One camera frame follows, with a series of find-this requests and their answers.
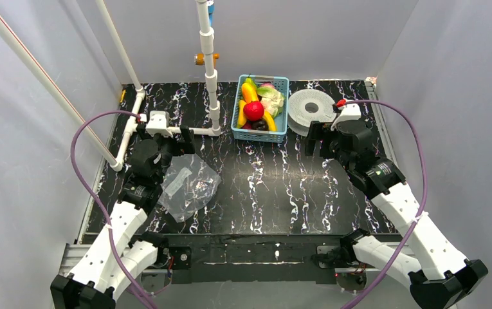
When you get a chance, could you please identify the clear zip top bag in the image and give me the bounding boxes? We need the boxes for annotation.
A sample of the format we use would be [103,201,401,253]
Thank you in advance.
[158,154,221,223]

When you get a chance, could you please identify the yellow toy banana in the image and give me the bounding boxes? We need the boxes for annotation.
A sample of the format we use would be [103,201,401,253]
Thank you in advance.
[262,111,277,132]
[236,100,248,129]

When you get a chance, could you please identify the red toy apple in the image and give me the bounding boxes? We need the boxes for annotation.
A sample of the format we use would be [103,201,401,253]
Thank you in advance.
[244,101,264,122]

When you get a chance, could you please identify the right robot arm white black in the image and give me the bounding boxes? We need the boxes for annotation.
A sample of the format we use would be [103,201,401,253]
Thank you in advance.
[305,120,489,308]

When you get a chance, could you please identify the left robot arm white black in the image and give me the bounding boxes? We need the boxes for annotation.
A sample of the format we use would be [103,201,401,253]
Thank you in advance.
[50,125,195,308]

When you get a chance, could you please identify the white green toy cabbage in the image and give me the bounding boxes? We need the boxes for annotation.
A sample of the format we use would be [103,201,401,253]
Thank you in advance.
[257,86,285,118]

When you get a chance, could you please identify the dark purple toy eggplant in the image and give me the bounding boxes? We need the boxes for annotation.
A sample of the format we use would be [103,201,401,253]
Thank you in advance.
[251,119,269,131]

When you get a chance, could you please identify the blue plastic basket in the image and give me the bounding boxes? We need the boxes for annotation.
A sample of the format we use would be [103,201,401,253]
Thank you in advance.
[231,74,289,144]

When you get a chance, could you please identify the pink toy peach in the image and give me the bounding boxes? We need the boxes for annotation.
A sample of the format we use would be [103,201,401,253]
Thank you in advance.
[259,82,275,89]

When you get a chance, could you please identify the orange yellow toy mango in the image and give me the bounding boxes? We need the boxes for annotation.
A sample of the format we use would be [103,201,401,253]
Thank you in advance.
[241,82,259,104]

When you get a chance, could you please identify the orange pipe clamp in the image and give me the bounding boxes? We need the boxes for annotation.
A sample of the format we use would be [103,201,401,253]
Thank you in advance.
[194,53,220,66]

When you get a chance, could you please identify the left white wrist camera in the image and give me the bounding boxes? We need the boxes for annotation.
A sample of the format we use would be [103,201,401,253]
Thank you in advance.
[145,110,173,138]

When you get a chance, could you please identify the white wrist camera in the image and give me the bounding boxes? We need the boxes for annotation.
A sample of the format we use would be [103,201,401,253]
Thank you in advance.
[145,110,173,138]
[331,100,361,131]

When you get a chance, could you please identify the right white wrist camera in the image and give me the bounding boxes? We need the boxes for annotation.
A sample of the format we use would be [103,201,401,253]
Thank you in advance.
[331,100,361,131]

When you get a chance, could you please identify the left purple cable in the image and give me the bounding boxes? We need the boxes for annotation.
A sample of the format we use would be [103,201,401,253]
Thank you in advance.
[69,110,159,309]

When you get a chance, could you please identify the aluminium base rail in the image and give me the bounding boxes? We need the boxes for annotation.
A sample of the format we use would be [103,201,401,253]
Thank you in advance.
[58,243,477,286]

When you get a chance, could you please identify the white PVC pipe frame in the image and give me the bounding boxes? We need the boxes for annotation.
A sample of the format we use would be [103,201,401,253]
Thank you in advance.
[0,1,221,171]

